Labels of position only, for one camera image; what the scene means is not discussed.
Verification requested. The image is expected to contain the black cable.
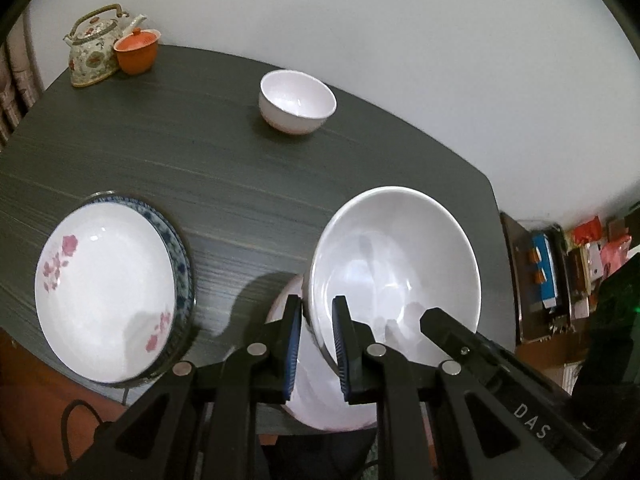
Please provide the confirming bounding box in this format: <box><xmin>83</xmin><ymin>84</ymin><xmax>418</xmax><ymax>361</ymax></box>
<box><xmin>61</xmin><ymin>399</ymin><xmax>113</xmax><ymax>463</ymax></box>

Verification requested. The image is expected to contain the white bowl with cartoon print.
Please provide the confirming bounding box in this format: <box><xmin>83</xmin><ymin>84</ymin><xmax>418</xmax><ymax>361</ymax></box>
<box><xmin>264</xmin><ymin>274</ymin><xmax>379</xmax><ymax>432</ymax></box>

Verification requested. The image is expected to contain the beige striped cloth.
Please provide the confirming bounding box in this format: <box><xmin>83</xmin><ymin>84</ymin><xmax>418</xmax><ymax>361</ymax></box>
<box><xmin>0</xmin><ymin>20</ymin><xmax>43</xmax><ymax>148</ymax></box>

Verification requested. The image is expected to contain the white plate with pink flowers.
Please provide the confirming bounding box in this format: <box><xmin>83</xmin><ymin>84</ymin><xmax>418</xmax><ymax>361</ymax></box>
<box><xmin>34</xmin><ymin>202</ymin><xmax>177</xmax><ymax>384</ymax></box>

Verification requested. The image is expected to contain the orange lidded cup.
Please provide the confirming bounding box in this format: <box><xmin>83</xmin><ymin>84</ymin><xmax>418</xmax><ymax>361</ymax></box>
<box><xmin>113</xmin><ymin>28</ymin><xmax>162</xmax><ymax>76</ymax></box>

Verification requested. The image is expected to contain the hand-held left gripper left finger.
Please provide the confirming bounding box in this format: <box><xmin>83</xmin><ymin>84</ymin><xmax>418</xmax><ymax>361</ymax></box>
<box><xmin>60</xmin><ymin>296</ymin><xmax>304</xmax><ymax>480</ymax></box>

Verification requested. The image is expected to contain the pink plastic bag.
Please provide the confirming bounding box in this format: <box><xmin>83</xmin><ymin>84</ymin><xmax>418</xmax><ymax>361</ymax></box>
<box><xmin>599</xmin><ymin>239</ymin><xmax>635</xmax><ymax>277</ymax></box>

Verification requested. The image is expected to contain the red packet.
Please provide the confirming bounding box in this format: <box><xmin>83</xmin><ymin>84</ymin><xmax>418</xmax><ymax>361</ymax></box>
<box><xmin>571</xmin><ymin>216</ymin><xmax>604</xmax><ymax>244</ymax></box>

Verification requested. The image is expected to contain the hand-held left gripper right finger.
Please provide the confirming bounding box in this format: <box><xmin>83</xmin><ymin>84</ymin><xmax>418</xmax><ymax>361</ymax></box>
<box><xmin>331</xmin><ymin>295</ymin><xmax>571</xmax><ymax>480</ymax></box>

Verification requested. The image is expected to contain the floral ceramic teapot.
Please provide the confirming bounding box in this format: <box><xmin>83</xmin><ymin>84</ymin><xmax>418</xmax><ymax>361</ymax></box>
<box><xmin>63</xmin><ymin>3</ymin><xmax>149</xmax><ymax>87</ymax></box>

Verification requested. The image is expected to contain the blue box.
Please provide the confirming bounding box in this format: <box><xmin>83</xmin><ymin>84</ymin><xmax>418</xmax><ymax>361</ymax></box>
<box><xmin>531</xmin><ymin>232</ymin><xmax>559</xmax><ymax>310</ymax></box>

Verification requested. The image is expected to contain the dark clothing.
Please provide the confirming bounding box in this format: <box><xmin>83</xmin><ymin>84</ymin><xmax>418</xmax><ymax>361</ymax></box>
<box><xmin>260</xmin><ymin>429</ymin><xmax>383</xmax><ymax>480</ymax></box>

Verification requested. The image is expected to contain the brown box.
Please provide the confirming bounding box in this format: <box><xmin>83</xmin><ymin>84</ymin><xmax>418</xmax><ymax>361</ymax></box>
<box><xmin>564</xmin><ymin>249</ymin><xmax>592</xmax><ymax>320</ymax></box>

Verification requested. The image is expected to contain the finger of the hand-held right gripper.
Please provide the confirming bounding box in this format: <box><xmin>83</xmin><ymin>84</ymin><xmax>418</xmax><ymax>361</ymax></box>
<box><xmin>419</xmin><ymin>306</ymin><xmax>602</xmax><ymax>464</ymax></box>

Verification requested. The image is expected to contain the plain white bowl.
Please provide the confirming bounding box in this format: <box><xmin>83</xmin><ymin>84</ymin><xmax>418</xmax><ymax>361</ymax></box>
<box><xmin>308</xmin><ymin>186</ymin><xmax>482</xmax><ymax>377</ymax></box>

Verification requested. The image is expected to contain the pink bowl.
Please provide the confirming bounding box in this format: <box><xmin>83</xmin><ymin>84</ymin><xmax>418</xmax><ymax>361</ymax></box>
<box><xmin>258</xmin><ymin>70</ymin><xmax>337</xmax><ymax>136</ymax></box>

